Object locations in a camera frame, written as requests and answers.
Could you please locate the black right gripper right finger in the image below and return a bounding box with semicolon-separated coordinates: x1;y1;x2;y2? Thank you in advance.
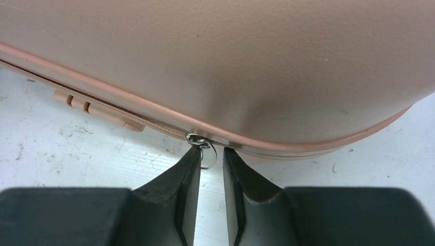
223;148;434;245

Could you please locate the pink hard-shell suitcase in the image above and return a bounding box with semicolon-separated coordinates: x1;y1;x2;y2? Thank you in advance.
1;1;434;158

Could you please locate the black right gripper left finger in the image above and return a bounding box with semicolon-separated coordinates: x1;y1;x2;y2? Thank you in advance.
1;147;201;245

